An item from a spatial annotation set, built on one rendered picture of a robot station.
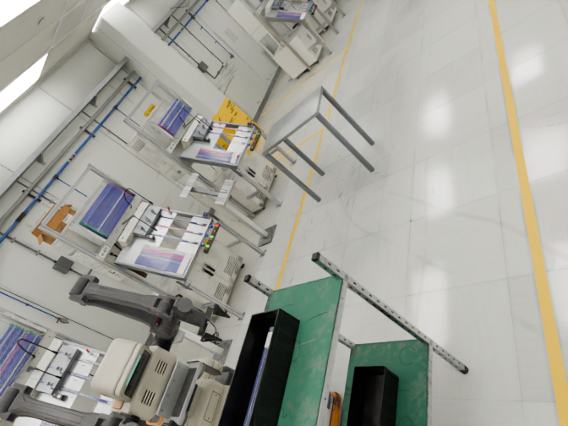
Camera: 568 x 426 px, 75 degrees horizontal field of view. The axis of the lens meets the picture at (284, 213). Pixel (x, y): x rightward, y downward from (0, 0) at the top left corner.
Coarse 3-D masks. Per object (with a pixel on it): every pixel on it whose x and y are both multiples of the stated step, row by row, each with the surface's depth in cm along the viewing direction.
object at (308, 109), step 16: (320, 96) 326; (288, 112) 362; (304, 112) 328; (272, 128) 370; (288, 128) 334; (272, 144) 343; (288, 144) 387; (272, 160) 353; (304, 160) 399; (288, 176) 365
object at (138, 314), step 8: (80, 280) 152; (88, 280) 153; (72, 288) 150; (80, 288) 151; (80, 304) 158; (88, 304) 157; (96, 304) 157; (104, 304) 156; (112, 304) 157; (120, 304) 158; (120, 312) 158; (128, 312) 158; (136, 312) 159; (144, 312) 159; (144, 320) 158; (152, 320) 159; (152, 328) 158; (160, 328) 157; (168, 328) 158; (168, 336) 159
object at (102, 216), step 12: (108, 192) 358; (120, 192) 366; (96, 204) 347; (108, 204) 354; (120, 204) 362; (84, 216) 338; (96, 216) 343; (108, 216) 350; (120, 216) 358; (96, 228) 340; (108, 228) 347
